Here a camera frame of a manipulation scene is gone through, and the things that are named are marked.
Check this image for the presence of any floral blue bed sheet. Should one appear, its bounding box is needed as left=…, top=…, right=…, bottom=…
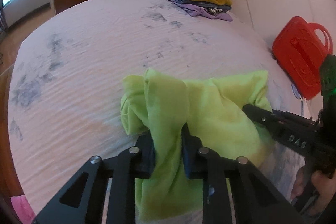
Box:
left=8, top=0, right=301, bottom=213

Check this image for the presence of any lime green garment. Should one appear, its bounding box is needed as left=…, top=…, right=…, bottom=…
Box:
left=120, top=69, right=274, bottom=222

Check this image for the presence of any red bear suitcase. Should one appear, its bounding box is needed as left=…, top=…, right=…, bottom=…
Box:
left=272, top=16, right=333, bottom=100

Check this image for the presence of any person right hand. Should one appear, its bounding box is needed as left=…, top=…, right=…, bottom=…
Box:
left=290, top=166, right=336, bottom=217

